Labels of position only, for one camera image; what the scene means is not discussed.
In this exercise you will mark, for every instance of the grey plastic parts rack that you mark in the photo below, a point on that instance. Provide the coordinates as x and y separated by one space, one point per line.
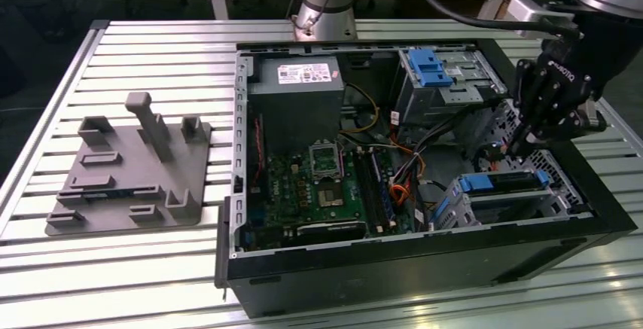
131 178

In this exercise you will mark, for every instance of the blue RAM slot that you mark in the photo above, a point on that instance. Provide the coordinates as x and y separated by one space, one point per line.
386 199

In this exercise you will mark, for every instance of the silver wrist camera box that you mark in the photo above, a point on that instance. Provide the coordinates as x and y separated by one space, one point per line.
527 14

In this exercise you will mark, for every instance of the metal optical drive cage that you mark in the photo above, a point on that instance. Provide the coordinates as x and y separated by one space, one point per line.
453 92

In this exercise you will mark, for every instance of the white bench frame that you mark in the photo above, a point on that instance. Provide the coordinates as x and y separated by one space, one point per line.
220 2

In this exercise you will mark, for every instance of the metal disk bay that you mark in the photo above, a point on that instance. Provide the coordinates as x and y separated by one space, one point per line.
507 209

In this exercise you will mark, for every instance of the blue drive latch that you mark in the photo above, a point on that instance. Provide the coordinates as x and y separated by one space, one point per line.
427 67

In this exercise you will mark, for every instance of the black graphics card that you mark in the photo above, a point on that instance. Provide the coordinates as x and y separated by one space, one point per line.
331 228

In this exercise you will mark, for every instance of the green motherboard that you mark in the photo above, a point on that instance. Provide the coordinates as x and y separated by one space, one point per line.
291 182

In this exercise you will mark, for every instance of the grey power supply unit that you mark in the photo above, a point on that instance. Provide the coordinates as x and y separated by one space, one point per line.
296 107

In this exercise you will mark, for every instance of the CPU socket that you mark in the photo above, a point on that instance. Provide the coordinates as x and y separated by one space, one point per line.
332 198

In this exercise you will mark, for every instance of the black RAM slot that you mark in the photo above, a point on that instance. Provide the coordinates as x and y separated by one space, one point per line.
367 189

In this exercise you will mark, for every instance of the black open PC case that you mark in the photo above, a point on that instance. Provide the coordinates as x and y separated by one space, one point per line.
402 268

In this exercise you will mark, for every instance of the RAM stick in rack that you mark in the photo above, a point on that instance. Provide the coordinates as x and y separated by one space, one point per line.
111 194

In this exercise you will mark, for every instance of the black table corner cap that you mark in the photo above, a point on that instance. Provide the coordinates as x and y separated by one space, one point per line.
99 24

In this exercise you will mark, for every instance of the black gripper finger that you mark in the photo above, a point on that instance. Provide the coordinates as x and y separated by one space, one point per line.
565 125
525 99

